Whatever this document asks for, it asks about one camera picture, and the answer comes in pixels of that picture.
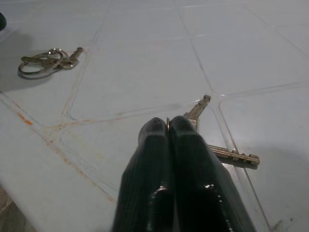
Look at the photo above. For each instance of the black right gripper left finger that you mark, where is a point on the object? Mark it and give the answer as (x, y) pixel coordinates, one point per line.
(144, 169)

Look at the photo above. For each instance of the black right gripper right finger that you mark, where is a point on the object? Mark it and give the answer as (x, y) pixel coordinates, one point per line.
(198, 174)

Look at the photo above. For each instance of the silver key bunch with rings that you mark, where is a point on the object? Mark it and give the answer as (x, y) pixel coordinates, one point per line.
(46, 61)

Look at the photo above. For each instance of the dark round object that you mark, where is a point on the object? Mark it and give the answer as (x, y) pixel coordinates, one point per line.
(2, 21)

